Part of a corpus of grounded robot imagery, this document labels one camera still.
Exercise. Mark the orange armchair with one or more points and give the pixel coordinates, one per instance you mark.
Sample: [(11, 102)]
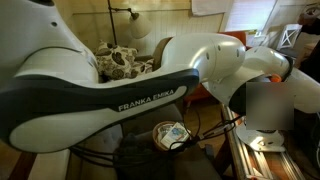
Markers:
[(221, 61)]

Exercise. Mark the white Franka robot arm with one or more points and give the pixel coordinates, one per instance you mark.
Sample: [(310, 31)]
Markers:
[(51, 96)]

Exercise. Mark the dark brown couch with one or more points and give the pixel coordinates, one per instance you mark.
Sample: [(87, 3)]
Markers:
[(191, 164)]

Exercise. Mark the white wooden chair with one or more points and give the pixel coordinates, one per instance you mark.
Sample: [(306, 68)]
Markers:
[(289, 36)]

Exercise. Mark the leaf patterned cushion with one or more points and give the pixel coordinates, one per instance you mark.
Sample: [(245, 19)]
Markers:
[(115, 61), (141, 67)]

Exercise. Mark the floor lamp with white shade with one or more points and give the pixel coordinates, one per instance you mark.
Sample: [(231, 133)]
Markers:
[(140, 26)]

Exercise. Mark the dark fleece cloth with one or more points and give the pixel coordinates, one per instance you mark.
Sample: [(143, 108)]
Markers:
[(137, 159)]

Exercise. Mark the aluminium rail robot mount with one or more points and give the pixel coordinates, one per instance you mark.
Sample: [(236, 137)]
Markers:
[(260, 156)]

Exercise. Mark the round wooden bowl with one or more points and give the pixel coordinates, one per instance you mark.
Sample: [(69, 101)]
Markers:
[(159, 131)]

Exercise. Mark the illustrated paperback book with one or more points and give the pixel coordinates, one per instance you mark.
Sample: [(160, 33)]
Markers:
[(176, 135)]

